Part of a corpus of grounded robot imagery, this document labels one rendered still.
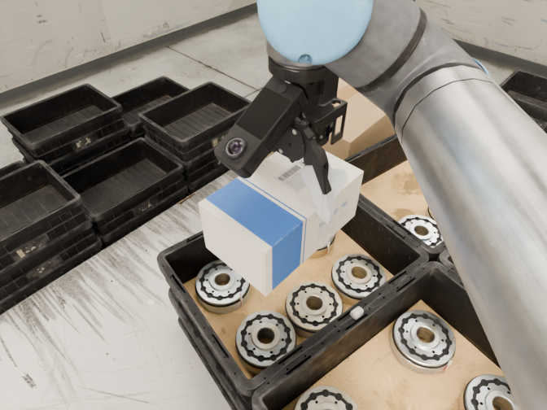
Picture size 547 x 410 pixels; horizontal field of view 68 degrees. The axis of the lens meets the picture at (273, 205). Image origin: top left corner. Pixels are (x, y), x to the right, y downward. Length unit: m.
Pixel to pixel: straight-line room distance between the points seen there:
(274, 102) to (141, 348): 0.64
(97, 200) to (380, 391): 1.34
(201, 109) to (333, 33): 1.71
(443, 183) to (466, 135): 0.03
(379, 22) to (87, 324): 0.85
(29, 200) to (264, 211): 1.28
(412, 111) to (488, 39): 3.64
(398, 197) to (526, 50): 2.96
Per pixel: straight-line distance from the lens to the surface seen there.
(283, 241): 0.48
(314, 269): 0.83
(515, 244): 0.20
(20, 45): 3.41
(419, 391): 0.75
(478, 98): 0.28
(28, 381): 0.98
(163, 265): 0.73
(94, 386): 0.92
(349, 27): 0.28
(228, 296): 0.76
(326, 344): 0.64
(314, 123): 0.47
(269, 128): 0.43
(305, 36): 0.28
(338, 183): 0.52
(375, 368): 0.75
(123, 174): 1.85
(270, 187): 0.54
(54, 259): 1.56
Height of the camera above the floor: 1.50
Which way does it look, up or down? 45 degrees down
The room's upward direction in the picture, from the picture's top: straight up
